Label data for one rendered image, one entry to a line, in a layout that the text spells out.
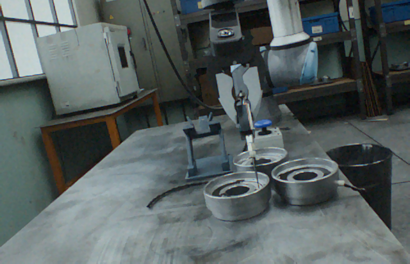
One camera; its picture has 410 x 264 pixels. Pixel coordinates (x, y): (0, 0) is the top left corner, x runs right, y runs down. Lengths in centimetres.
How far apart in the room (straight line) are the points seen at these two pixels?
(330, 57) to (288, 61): 369
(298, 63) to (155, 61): 351
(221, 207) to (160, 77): 396
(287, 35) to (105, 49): 194
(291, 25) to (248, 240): 70
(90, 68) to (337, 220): 252
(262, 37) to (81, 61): 203
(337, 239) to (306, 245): 4
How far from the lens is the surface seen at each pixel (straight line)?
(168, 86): 444
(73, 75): 292
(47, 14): 376
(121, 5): 458
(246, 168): 65
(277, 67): 106
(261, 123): 81
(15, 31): 322
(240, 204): 53
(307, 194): 55
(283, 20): 105
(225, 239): 51
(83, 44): 287
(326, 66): 472
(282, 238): 49
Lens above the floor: 105
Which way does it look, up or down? 11 degrees down
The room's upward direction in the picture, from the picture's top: 11 degrees counter-clockwise
